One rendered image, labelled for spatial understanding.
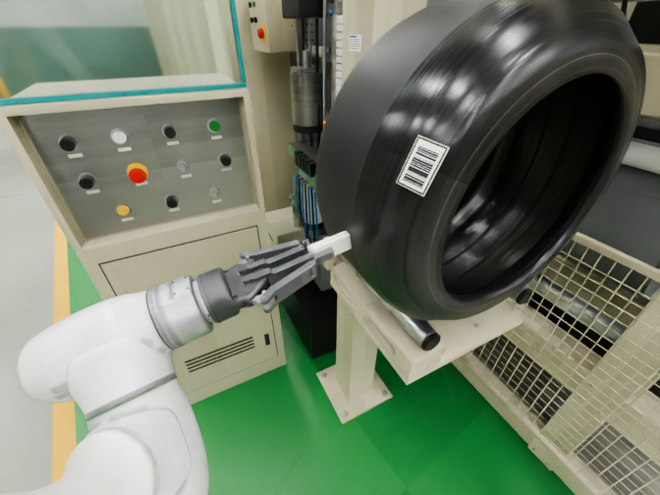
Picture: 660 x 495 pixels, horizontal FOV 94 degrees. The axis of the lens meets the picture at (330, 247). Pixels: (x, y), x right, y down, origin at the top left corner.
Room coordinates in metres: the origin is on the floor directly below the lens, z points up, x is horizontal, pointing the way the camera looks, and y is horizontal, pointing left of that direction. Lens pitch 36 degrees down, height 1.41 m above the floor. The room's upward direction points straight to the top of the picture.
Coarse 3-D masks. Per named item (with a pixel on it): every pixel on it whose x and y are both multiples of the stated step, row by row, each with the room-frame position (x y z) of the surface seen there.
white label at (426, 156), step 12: (420, 144) 0.36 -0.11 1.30; (432, 144) 0.35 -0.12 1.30; (408, 156) 0.36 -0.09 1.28; (420, 156) 0.36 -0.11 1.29; (432, 156) 0.35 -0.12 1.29; (444, 156) 0.34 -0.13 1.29; (408, 168) 0.36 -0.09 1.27; (420, 168) 0.35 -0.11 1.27; (432, 168) 0.34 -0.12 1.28; (408, 180) 0.35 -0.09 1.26; (420, 180) 0.34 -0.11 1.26; (432, 180) 0.34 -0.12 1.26; (420, 192) 0.34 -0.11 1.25
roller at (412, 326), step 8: (368, 288) 0.55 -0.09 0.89; (376, 296) 0.52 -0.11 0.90; (384, 304) 0.49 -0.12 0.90; (392, 312) 0.47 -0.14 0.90; (400, 312) 0.45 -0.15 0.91; (400, 320) 0.44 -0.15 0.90; (408, 320) 0.43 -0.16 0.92; (416, 320) 0.43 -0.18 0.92; (424, 320) 0.43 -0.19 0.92; (408, 328) 0.42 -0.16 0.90; (416, 328) 0.41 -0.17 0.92; (424, 328) 0.41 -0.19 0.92; (432, 328) 0.41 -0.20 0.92; (416, 336) 0.40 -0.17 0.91; (424, 336) 0.39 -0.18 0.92; (432, 336) 0.39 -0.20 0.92; (440, 336) 0.40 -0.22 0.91; (424, 344) 0.38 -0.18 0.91; (432, 344) 0.38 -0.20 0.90
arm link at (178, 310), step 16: (160, 288) 0.30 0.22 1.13; (176, 288) 0.30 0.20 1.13; (192, 288) 0.31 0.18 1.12; (160, 304) 0.28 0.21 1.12; (176, 304) 0.28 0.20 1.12; (192, 304) 0.28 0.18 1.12; (160, 320) 0.26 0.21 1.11; (176, 320) 0.26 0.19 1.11; (192, 320) 0.27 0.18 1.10; (208, 320) 0.29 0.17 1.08; (176, 336) 0.26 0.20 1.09; (192, 336) 0.27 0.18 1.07
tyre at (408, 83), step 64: (448, 0) 0.60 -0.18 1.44; (512, 0) 0.47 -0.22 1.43; (576, 0) 0.46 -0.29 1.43; (384, 64) 0.50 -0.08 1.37; (448, 64) 0.41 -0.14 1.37; (512, 64) 0.39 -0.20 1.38; (576, 64) 0.42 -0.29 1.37; (640, 64) 0.50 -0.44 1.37; (384, 128) 0.41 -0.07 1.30; (448, 128) 0.37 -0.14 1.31; (512, 128) 0.77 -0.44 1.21; (576, 128) 0.66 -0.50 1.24; (320, 192) 0.51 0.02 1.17; (384, 192) 0.37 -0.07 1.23; (448, 192) 0.35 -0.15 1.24; (512, 192) 0.72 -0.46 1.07; (576, 192) 0.61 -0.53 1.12; (384, 256) 0.35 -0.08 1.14; (448, 256) 0.65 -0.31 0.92; (512, 256) 0.59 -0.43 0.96
